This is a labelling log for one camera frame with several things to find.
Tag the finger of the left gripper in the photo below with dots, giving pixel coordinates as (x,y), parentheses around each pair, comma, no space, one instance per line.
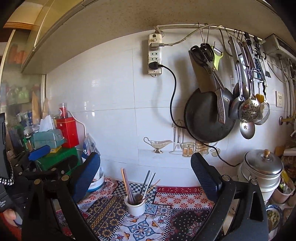
(66,166)
(39,153)

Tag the wall cabinet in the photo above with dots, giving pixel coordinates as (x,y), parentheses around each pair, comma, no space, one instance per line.
(29,26)

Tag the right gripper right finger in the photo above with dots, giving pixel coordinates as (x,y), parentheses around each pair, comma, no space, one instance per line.
(250,219)

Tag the steel skimmer ladle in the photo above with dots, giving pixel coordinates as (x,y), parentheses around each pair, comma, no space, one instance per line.
(250,108)

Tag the green box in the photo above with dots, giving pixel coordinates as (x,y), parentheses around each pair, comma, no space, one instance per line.
(52,159)

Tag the white ceramic utensil cup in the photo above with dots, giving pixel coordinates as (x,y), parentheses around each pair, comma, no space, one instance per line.
(135,210)

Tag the mauve chopstick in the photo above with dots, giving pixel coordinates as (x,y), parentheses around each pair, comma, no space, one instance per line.
(131,189)

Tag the person's left hand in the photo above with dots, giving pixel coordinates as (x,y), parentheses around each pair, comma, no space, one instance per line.
(10,216)

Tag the patterned patchwork tablecloth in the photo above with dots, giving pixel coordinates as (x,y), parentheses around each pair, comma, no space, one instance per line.
(171,213)

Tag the white power strip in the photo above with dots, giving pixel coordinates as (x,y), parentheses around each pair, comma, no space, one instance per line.
(154,53)

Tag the cleaver knife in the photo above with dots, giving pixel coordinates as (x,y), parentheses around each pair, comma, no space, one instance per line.
(204,75)

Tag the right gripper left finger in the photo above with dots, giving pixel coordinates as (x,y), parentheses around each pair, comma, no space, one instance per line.
(40,221)

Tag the white and blue basket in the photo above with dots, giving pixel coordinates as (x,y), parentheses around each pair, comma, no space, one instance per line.
(97,181)

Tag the steel steamer pot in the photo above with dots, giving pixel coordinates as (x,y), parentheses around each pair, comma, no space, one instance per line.
(264,167)

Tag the wall socket plate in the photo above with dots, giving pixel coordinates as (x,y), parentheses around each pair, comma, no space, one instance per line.
(279,99)

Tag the red tin box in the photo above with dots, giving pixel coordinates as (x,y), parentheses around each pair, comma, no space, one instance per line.
(69,131)

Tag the red can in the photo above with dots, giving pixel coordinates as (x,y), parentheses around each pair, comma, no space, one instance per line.
(63,110)

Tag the white blue food bag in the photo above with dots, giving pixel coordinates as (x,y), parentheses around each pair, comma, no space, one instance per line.
(89,146)

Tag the dark green chopstick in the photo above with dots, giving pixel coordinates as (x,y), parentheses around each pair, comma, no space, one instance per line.
(150,181)

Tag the black scissors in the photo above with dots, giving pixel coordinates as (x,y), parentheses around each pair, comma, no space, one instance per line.
(203,54)

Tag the bowl of food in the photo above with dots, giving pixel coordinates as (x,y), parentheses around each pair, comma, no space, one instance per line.
(274,216)

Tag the black frying pan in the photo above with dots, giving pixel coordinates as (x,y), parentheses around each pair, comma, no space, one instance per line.
(201,117)

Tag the metal hanging rail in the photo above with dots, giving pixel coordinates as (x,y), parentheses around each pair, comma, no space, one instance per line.
(237,34)

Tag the green peeler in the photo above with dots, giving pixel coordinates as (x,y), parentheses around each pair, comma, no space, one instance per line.
(218,55)

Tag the teal tissue box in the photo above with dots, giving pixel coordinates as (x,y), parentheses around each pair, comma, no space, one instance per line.
(48,134)

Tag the grey chopstick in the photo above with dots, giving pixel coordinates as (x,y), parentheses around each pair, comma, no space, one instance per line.
(144,183)

